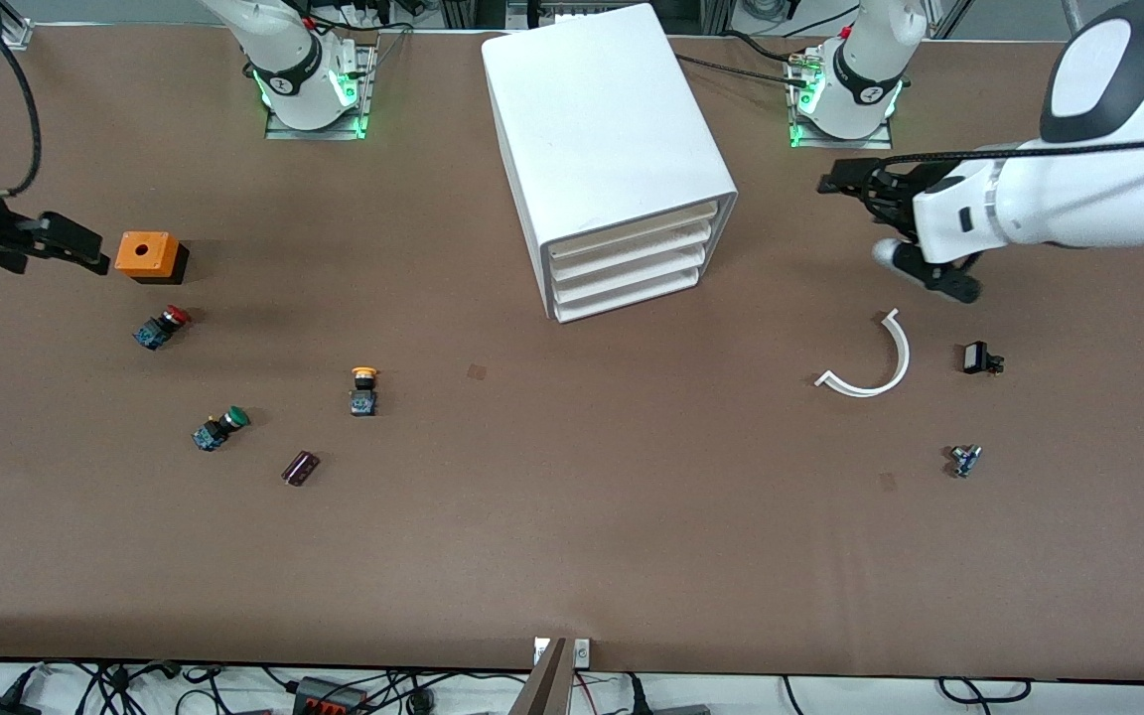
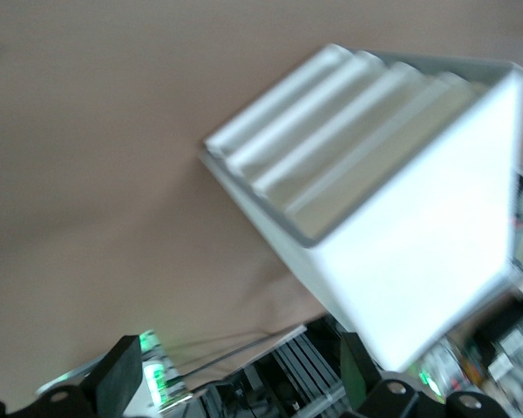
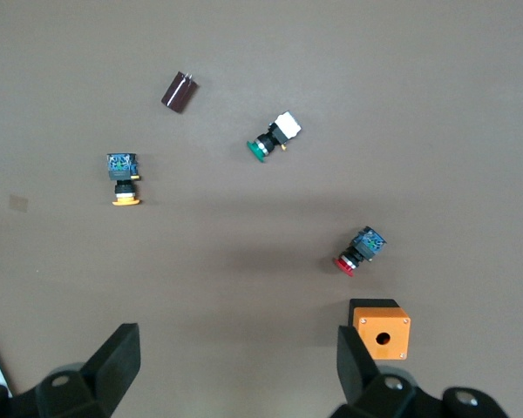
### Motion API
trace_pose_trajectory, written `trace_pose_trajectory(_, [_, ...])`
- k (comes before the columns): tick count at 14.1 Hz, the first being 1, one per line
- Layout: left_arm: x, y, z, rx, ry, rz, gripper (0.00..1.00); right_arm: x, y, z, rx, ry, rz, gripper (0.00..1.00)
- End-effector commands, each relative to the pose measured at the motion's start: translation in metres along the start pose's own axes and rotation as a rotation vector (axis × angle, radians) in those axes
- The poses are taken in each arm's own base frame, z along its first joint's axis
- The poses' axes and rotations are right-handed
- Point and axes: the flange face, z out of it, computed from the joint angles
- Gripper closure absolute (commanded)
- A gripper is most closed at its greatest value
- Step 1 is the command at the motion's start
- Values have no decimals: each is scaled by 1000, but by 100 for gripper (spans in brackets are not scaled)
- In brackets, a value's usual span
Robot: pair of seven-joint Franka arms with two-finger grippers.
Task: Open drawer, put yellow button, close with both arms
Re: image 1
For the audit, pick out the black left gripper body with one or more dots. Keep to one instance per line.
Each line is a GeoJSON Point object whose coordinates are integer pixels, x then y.
{"type": "Point", "coordinates": [898, 195]}

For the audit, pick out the white plastic drawer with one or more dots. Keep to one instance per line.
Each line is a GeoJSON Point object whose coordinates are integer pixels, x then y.
{"type": "Point", "coordinates": [632, 256]}
{"type": "Point", "coordinates": [632, 230]}
{"type": "Point", "coordinates": [632, 301]}
{"type": "Point", "coordinates": [632, 279]}

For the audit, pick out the yellow push button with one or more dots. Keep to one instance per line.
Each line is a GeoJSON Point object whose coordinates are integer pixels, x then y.
{"type": "Point", "coordinates": [363, 397]}

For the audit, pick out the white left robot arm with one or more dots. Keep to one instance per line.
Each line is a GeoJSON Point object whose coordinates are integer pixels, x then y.
{"type": "Point", "coordinates": [1078, 199]}

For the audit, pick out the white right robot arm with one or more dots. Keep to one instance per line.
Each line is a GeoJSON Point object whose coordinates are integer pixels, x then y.
{"type": "Point", "coordinates": [294, 60]}

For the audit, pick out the red push button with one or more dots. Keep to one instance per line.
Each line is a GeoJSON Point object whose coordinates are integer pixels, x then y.
{"type": "Point", "coordinates": [160, 328]}

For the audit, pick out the green push button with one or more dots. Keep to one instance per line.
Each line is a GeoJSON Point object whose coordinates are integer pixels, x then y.
{"type": "Point", "coordinates": [219, 427]}

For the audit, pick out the white drawer cabinet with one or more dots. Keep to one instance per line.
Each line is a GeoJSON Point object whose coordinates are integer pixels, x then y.
{"type": "Point", "coordinates": [602, 119]}

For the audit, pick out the orange box with black base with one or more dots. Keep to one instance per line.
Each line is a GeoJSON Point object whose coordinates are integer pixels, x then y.
{"type": "Point", "coordinates": [140, 253]}

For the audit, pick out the white curved plastic piece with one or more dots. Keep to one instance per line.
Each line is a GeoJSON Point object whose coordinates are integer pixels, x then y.
{"type": "Point", "coordinates": [905, 357]}

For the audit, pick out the small black connector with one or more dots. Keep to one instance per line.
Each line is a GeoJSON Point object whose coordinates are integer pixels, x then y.
{"type": "Point", "coordinates": [976, 357]}

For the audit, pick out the small blue electronic component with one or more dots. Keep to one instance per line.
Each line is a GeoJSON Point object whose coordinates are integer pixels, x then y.
{"type": "Point", "coordinates": [964, 460]}

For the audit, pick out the dark maroon capacitor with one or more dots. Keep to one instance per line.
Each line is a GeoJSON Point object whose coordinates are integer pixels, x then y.
{"type": "Point", "coordinates": [300, 468]}

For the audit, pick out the black power adapter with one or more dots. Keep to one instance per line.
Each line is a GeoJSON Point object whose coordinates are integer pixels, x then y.
{"type": "Point", "coordinates": [1, 707]}

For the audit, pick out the black power strip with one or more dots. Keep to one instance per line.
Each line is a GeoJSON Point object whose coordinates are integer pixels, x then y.
{"type": "Point", "coordinates": [329, 700]}

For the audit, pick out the small white clip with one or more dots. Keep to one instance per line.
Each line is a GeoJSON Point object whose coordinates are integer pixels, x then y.
{"type": "Point", "coordinates": [582, 650]}
{"type": "Point", "coordinates": [540, 650]}

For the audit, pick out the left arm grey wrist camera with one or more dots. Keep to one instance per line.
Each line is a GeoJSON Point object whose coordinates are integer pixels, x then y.
{"type": "Point", "coordinates": [944, 283]}

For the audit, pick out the aluminium frame profile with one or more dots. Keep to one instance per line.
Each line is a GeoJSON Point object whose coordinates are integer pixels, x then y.
{"type": "Point", "coordinates": [18, 35]}

